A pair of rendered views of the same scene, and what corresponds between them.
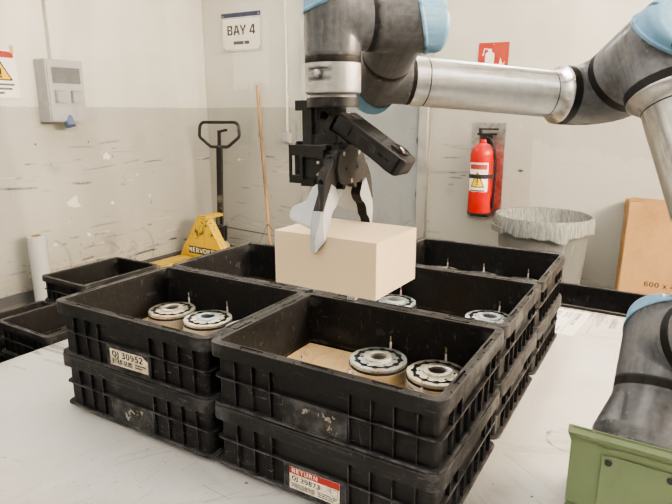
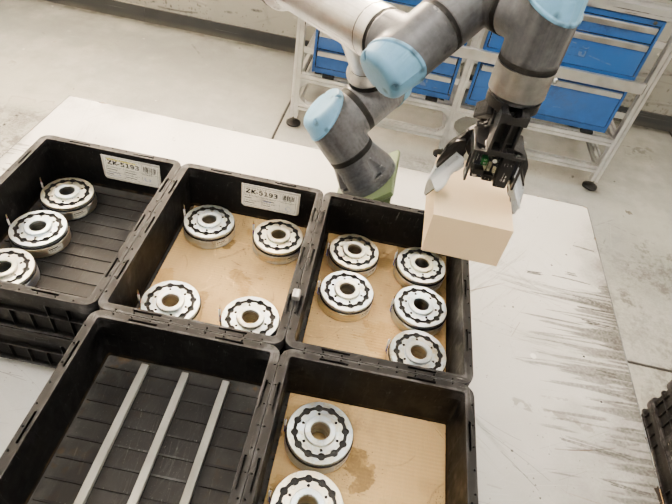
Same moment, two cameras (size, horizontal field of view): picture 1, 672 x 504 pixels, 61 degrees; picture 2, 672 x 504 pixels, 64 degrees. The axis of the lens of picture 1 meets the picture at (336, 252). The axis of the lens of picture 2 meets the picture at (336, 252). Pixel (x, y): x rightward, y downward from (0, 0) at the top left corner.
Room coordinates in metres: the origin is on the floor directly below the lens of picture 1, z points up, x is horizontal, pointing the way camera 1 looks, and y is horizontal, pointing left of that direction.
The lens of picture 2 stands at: (1.30, 0.50, 1.62)
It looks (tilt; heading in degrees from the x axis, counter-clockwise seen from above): 44 degrees down; 241
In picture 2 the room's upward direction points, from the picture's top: 11 degrees clockwise
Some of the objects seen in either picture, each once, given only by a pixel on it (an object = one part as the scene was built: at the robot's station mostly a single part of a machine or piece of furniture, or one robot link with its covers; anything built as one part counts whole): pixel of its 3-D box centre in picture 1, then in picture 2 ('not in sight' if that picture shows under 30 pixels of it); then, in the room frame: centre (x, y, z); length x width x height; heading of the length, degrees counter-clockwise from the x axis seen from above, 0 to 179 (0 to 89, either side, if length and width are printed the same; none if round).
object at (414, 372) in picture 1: (437, 373); (354, 251); (0.88, -0.17, 0.86); 0.10 x 0.10 x 0.01
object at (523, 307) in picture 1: (428, 292); (226, 244); (1.13, -0.19, 0.92); 0.40 x 0.30 x 0.02; 59
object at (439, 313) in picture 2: not in sight; (420, 306); (0.81, 0.00, 0.86); 0.10 x 0.10 x 0.01
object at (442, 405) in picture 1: (360, 340); (387, 277); (0.88, -0.04, 0.92); 0.40 x 0.30 x 0.02; 59
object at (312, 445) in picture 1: (359, 427); not in sight; (0.88, -0.04, 0.76); 0.40 x 0.30 x 0.12; 59
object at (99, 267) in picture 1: (106, 316); not in sight; (2.47, 1.06, 0.37); 0.40 x 0.30 x 0.45; 148
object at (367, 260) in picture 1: (346, 254); (465, 208); (0.78, -0.01, 1.09); 0.16 x 0.12 x 0.07; 58
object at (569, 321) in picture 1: (526, 313); not in sight; (1.60, -0.57, 0.70); 0.33 x 0.23 x 0.01; 58
